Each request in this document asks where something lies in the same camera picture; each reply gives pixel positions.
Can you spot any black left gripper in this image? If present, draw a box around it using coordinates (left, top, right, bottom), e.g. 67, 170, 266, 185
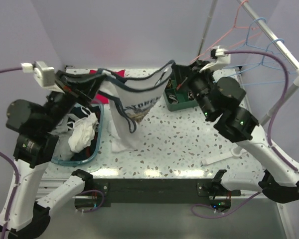
42, 68, 109, 130

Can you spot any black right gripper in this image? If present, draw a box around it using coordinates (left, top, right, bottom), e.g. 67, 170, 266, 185
171, 60, 215, 119

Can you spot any white graphic tank top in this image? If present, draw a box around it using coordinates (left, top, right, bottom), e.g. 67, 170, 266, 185
97, 60, 175, 153

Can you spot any blue wire hanger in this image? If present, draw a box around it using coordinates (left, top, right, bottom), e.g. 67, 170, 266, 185
217, 17, 299, 69
214, 38, 297, 87

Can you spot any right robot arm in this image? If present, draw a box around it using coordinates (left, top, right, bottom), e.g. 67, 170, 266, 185
172, 60, 299, 204

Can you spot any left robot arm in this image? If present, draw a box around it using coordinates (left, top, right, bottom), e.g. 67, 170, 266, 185
0, 67, 105, 239

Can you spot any red folded cloth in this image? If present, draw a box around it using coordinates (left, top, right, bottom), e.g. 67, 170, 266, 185
92, 69, 126, 104

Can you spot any green compartment tray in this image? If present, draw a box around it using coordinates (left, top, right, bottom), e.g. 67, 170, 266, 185
163, 65, 198, 112

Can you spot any white cloth in basket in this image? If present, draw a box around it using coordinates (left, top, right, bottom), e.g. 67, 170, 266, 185
68, 113, 99, 153

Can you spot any blue laundry basket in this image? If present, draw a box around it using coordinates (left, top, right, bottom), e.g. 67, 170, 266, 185
51, 100, 104, 167

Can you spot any metal clothes rack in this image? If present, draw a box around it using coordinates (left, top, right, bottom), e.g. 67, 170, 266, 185
196, 0, 299, 166

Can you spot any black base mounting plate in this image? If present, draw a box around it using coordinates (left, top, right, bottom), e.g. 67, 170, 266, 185
84, 178, 241, 207

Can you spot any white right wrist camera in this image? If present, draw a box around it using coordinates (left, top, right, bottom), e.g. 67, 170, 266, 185
199, 45, 231, 73

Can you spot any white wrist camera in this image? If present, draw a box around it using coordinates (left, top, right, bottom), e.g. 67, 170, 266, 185
21, 61, 62, 92
199, 45, 231, 73

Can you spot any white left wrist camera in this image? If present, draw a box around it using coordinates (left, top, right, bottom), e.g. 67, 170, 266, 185
21, 61, 62, 92

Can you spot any blue wire hanger on rail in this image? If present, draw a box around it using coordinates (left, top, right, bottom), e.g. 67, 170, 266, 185
217, 17, 299, 69

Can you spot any pink wire hanger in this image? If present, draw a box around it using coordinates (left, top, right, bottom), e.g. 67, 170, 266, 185
190, 0, 259, 63

